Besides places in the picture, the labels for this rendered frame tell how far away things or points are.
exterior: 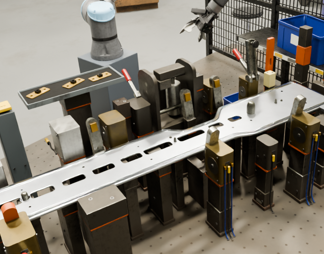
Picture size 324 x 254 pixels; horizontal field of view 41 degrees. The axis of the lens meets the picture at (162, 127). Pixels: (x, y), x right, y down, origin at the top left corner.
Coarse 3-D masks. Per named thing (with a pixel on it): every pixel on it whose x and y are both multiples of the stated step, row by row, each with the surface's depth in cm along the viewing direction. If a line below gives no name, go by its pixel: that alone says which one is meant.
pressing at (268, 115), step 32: (256, 96) 175; (288, 96) 173; (320, 96) 172; (192, 128) 157; (224, 128) 156; (256, 128) 155; (96, 160) 144; (160, 160) 142; (0, 192) 133; (32, 192) 132; (64, 192) 131
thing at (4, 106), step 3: (0, 102) 151; (3, 102) 151; (6, 102) 150; (0, 105) 149; (3, 105) 149; (6, 105) 148; (9, 105) 148; (0, 108) 147; (3, 108) 147; (6, 108) 147; (9, 108) 147; (0, 111) 146; (3, 111) 147
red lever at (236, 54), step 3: (234, 51) 181; (237, 51) 181; (234, 54) 181; (237, 54) 180; (240, 54) 181; (237, 57) 180; (240, 57) 180; (240, 60) 180; (243, 60) 180; (243, 63) 179; (243, 66) 179; (246, 66) 178; (246, 69) 178; (252, 75) 176; (252, 78) 176
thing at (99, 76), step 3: (105, 72) 166; (96, 75) 164; (99, 75) 162; (102, 75) 163; (105, 75) 164; (108, 75) 164; (90, 78) 162; (93, 78) 162; (96, 78) 162; (99, 78) 162; (102, 78) 162; (93, 81) 160
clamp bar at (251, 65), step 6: (246, 42) 171; (252, 42) 170; (258, 42) 169; (246, 48) 172; (252, 48) 173; (246, 54) 173; (252, 54) 174; (246, 60) 174; (252, 60) 175; (252, 66) 175
